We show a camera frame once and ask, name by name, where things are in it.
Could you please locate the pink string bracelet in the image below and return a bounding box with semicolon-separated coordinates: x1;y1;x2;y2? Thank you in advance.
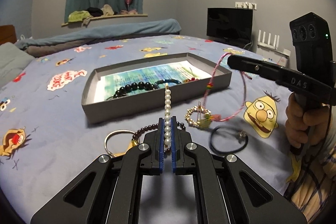
203;52;253;123

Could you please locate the silver wire bangle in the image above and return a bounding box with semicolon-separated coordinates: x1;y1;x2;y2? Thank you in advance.
104;130;139;158

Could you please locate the black hair tie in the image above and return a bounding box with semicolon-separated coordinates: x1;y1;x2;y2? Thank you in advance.
209;126;249;155

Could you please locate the dark garnet bead bracelet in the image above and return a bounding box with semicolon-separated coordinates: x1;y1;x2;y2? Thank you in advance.
131;121;187;146

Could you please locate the gold pearl hair clip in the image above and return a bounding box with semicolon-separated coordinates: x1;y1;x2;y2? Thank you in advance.
185;101;212;129

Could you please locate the white pearl bracelet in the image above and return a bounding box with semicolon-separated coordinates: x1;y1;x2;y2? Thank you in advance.
163;83;173;155

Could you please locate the right forearm plaid sleeve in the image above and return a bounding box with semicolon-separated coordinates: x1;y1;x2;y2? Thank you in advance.
286;108;335;223

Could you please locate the right hand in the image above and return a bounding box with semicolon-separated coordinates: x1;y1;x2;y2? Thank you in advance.
285;93;329;148

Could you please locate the white wifi router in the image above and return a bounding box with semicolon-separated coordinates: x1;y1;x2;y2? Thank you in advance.
257;30;280;50

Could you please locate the black television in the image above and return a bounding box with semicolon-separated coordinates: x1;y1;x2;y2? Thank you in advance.
206;8;253;46

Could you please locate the grey shallow cardboard box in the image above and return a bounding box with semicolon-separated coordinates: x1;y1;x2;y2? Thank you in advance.
81;53;232;124

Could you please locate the rolled blue blanket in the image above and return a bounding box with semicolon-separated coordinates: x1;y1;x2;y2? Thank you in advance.
14;19;181;50

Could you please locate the printed paper sheet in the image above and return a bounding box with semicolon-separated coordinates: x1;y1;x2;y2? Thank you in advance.
93;60;211;103

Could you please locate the pink cloth on sill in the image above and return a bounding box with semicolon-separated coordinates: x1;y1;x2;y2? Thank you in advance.
120;10;138;15

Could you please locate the grey blue pillow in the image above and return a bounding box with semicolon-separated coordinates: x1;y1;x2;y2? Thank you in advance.
0;42;35;88

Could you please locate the beige cloth on sill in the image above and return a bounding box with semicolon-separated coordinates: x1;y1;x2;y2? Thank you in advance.
101;4;114;16

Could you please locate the wooden window sill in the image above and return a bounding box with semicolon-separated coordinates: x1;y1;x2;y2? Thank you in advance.
61;14;148;27

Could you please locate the green cloth on sill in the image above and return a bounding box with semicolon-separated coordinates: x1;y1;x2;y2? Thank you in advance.
68;10;91;23

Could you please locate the black cloth on sill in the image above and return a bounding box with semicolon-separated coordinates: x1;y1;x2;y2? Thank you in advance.
86;7;104;17

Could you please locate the wooden headboard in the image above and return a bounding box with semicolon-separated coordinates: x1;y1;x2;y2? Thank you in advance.
0;25;17;45

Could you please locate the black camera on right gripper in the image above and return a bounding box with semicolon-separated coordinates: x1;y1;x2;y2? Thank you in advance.
289;12;334;86

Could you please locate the white wall hook rack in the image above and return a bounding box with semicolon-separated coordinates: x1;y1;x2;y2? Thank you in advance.
235;2;257;10

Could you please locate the red bead bracelet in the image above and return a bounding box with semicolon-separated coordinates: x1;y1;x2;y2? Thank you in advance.
182;67;200;84

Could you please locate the large black bead bracelet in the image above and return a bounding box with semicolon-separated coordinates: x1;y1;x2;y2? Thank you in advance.
106;81;160;101

